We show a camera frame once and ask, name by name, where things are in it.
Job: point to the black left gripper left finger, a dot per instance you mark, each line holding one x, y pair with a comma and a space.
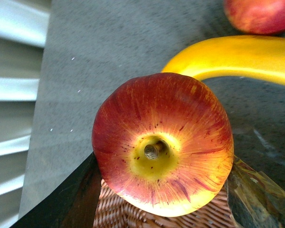
72, 204

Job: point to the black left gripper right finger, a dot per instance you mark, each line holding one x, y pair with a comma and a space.
255, 200

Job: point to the red yellow apple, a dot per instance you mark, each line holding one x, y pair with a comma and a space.
262, 17
163, 143

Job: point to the yellow banana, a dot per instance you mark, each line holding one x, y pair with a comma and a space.
257, 57

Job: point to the brown wicker basket left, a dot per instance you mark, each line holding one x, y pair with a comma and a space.
114, 212

